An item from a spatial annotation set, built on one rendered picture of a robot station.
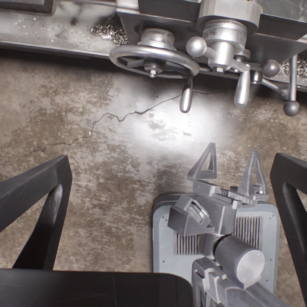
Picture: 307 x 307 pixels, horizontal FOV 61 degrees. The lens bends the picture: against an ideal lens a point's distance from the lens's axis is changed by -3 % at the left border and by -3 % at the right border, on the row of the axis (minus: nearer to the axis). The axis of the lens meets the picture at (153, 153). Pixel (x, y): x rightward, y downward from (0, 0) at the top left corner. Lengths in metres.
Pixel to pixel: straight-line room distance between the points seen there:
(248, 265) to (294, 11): 0.41
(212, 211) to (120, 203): 0.93
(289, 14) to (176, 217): 0.37
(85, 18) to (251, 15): 0.67
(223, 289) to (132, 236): 0.95
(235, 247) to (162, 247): 0.70
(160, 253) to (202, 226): 0.71
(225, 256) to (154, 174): 0.90
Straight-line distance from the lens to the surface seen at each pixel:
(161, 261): 1.17
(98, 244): 1.46
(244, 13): 0.46
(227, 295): 0.52
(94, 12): 1.01
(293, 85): 0.74
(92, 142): 1.35
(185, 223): 0.43
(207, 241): 0.51
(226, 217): 0.48
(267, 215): 1.18
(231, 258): 0.46
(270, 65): 0.57
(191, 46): 0.42
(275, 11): 0.51
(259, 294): 0.50
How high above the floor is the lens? 1.31
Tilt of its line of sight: 85 degrees down
